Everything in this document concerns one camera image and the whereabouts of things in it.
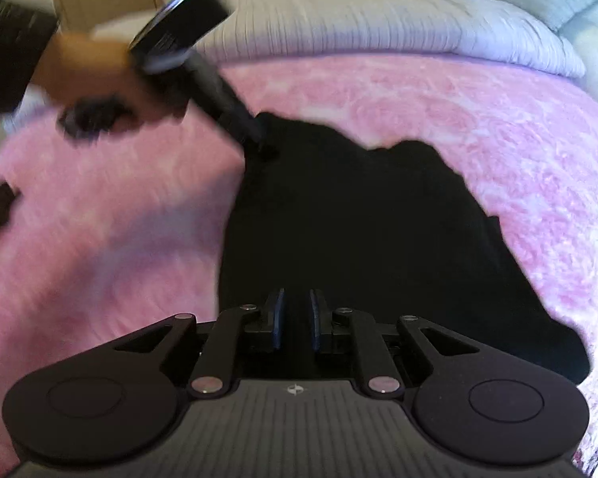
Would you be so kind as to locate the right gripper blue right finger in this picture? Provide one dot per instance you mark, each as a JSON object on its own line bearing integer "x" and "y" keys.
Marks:
{"x": 320, "y": 317}

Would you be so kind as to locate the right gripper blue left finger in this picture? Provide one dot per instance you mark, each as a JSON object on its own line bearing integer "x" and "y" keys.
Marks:
{"x": 274, "y": 306}

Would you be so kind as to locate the black zip jacket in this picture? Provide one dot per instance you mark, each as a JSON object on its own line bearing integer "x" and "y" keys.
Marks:
{"x": 390, "y": 231}

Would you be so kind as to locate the person's left hand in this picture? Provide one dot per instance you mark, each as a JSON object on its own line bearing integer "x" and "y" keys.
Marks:
{"x": 74, "y": 67}

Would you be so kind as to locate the pink rose bedsheet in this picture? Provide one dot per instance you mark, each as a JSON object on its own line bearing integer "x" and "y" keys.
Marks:
{"x": 111, "y": 237}

